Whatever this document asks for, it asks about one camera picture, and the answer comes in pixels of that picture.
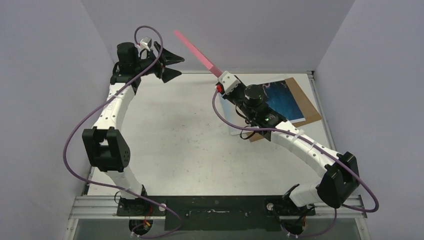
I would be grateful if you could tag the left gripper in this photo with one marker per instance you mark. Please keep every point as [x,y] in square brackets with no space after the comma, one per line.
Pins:
[167,74]

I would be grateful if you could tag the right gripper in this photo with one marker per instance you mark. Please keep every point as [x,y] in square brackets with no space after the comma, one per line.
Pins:
[232,96]

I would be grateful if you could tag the pink wooden photo frame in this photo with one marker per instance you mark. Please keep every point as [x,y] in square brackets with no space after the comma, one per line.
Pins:
[211,67]

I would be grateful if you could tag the sea landscape photo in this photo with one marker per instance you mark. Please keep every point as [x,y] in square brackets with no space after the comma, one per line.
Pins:
[264,105]

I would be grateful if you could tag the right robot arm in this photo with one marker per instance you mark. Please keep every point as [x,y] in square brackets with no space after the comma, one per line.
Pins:
[338,172]

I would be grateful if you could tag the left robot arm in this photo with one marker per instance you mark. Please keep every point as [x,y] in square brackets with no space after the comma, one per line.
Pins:
[105,145]

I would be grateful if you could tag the brown backing board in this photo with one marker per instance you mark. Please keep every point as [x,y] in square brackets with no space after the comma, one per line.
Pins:
[304,102]

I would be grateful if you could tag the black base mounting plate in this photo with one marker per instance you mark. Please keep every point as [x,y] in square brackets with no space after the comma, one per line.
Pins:
[226,222]

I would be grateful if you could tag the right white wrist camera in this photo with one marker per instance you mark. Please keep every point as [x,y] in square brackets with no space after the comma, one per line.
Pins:
[227,82]

